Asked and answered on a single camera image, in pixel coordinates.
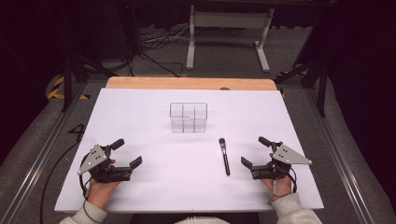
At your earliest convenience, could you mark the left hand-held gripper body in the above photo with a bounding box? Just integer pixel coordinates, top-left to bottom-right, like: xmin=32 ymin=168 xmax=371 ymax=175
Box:
xmin=77 ymin=144 xmax=133 ymax=184

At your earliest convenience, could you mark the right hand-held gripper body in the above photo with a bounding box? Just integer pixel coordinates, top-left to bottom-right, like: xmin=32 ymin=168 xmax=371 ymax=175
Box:
xmin=250 ymin=141 xmax=313 ymax=181

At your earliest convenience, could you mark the black makeup brush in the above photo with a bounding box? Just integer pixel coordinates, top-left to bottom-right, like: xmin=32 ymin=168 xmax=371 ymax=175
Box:
xmin=218 ymin=137 xmax=232 ymax=176

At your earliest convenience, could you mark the clear plastic organizer box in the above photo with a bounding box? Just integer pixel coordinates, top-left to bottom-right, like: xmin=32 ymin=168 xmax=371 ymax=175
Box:
xmin=169 ymin=102 xmax=208 ymax=134

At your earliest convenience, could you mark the person's left hand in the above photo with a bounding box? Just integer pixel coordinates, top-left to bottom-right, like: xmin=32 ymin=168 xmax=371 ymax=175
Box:
xmin=86 ymin=158 xmax=121 ymax=211

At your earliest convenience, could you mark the person's right hand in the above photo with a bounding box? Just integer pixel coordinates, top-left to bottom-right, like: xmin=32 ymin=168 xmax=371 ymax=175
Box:
xmin=260 ymin=152 xmax=295 ymax=203

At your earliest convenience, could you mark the black tripod stand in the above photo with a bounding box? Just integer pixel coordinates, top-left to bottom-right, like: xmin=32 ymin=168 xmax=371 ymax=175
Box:
xmin=273 ymin=12 xmax=332 ymax=118
xmin=59 ymin=46 xmax=120 ymax=114

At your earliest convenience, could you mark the wooden table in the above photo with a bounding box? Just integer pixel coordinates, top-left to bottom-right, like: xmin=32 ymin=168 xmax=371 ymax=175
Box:
xmin=105 ymin=76 xmax=278 ymax=91

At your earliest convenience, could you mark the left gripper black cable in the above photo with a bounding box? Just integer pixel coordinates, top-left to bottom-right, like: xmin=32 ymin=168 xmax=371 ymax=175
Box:
xmin=78 ymin=154 xmax=93 ymax=200

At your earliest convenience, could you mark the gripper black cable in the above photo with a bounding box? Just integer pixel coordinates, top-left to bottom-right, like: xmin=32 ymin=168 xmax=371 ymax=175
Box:
xmin=285 ymin=167 xmax=299 ymax=194
xmin=78 ymin=154 xmax=93 ymax=200

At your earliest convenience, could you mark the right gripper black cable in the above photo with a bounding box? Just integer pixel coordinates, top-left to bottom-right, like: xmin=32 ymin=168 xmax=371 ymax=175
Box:
xmin=285 ymin=167 xmax=299 ymax=194

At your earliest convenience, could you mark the long black floor cable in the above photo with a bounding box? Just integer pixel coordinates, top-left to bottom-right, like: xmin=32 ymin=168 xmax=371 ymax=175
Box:
xmin=38 ymin=140 xmax=82 ymax=224

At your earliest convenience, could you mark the aluminium floor rail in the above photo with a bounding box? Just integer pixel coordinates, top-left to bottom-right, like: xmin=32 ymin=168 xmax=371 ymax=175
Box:
xmin=0 ymin=81 xmax=92 ymax=224
xmin=302 ymin=87 xmax=376 ymax=224

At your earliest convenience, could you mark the bundle of floor cables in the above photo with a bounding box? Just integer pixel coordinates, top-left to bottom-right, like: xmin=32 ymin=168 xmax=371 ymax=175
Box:
xmin=124 ymin=23 xmax=191 ymax=78

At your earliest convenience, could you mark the white metal stand frame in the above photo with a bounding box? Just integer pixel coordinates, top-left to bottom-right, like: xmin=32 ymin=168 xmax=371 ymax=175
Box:
xmin=185 ymin=4 xmax=276 ymax=74

